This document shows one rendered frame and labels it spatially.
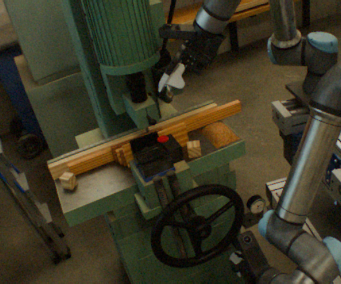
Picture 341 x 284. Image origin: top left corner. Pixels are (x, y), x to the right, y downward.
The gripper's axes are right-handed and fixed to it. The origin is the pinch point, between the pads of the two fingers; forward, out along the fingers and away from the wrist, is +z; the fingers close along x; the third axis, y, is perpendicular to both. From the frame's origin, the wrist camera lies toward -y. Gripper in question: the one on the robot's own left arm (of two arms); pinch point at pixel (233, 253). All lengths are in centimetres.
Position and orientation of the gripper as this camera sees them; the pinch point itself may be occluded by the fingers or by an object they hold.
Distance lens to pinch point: 115.8
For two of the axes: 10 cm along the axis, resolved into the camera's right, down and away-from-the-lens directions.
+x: 9.1, -3.4, 2.5
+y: 3.3, 9.4, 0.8
